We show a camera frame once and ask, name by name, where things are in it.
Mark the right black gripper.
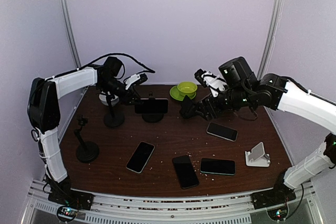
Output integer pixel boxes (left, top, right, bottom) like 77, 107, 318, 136
193, 84, 253, 121

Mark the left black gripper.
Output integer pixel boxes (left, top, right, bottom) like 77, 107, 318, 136
98, 77, 143, 105

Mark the black phone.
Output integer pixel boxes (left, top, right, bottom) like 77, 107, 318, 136
172, 155, 199, 189
134, 98, 169, 114

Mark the silver phone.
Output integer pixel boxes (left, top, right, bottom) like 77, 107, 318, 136
206, 122, 238, 142

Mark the short round black stand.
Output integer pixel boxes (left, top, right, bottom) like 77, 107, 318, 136
142, 91, 164, 123

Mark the tall black phone stand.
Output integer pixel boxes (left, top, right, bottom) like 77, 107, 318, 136
103, 92, 125, 128

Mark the blue phone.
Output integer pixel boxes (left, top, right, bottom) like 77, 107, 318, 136
199, 158, 236, 176

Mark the white-edged phone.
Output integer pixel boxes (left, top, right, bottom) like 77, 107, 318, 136
126, 142, 155, 174

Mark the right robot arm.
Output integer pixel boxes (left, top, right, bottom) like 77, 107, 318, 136
191, 57, 335, 204

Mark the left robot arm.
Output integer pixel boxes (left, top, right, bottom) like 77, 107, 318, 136
27, 52, 155, 205

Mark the black folding phone stand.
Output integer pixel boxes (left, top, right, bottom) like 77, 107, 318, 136
180, 97, 196, 119

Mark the white phone stand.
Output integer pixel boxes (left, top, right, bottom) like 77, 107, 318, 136
245, 142, 270, 168

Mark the green bowl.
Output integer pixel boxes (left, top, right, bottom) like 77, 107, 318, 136
177, 81, 197, 94

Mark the white bowl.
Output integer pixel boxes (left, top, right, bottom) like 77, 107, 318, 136
99, 93, 119, 106

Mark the green plate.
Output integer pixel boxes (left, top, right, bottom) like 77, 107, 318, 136
170, 86, 197, 101

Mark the right circuit board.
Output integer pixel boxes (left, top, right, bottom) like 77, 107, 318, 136
267, 206, 289, 221

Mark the circuit board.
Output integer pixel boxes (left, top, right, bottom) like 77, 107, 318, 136
267, 206, 289, 221
56, 206, 78, 222

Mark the left circuit board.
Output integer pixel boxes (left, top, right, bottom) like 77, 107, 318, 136
56, 206, 78, 222

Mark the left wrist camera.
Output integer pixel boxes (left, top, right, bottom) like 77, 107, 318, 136
124, 73, 148, 90

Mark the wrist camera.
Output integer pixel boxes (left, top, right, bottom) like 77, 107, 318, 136
194, 69, 228, 98
124, 73, 148, 90

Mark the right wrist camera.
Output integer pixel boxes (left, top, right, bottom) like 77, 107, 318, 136
194, 69, 228, 98

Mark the front aluminium rail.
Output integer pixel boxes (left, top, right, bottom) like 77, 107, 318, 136
27, 179, 316, 224

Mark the left aluminium frame post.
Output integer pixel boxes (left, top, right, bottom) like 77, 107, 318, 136
60, 0, 81, 68

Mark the aluminium frame post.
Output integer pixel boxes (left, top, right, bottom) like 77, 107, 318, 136
60, 0, 81, 68
257, 0, 284, 79

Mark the right aluminium frame post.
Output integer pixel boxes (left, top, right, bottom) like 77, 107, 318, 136
257, 0, 284, 79

